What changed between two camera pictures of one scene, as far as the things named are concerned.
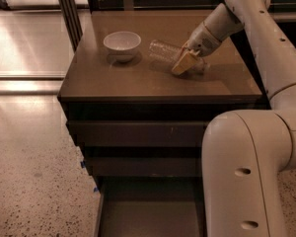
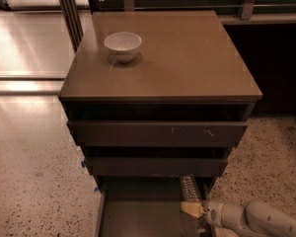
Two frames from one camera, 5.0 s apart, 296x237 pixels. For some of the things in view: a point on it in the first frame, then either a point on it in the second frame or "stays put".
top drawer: [138, 133] stays put
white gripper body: [202, 42] to [214, 212]
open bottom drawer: [150, 206] stays put
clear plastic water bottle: [167, 53] to [188, 189]
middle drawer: [145, 167] stays put
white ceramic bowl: [122, 45] stays put
